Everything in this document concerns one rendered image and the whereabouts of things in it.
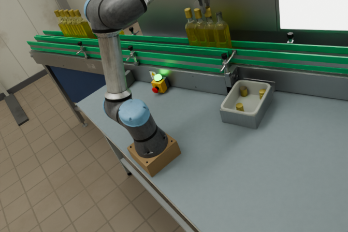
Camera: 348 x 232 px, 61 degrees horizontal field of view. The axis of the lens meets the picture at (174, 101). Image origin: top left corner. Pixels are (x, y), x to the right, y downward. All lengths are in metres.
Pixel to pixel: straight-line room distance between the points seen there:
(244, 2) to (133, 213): 1.52
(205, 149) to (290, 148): 0.35
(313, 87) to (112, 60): 0.90
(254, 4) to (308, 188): 0.87
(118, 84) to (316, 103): 0.89
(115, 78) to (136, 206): 1.21
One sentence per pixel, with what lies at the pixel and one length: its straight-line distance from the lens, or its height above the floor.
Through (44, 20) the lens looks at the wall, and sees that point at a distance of 4.32.
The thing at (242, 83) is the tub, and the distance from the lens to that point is 1.52.
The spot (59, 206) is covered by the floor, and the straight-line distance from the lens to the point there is 2.57.
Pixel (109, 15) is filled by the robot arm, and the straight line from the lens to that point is 1.09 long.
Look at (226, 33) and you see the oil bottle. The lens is 1.54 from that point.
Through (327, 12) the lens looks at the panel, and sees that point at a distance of 1.50.
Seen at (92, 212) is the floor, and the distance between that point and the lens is 2.38.
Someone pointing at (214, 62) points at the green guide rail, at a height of 0.95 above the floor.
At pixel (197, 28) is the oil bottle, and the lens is 1.58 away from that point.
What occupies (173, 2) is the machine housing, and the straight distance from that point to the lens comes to 1.82.
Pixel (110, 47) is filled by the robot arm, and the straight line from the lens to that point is 1.20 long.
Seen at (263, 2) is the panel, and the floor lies 1.13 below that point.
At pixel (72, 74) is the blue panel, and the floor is 0.69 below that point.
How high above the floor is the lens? 1.76
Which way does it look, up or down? 38 degrees down
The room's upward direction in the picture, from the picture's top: 20 degrees counter-clockwise
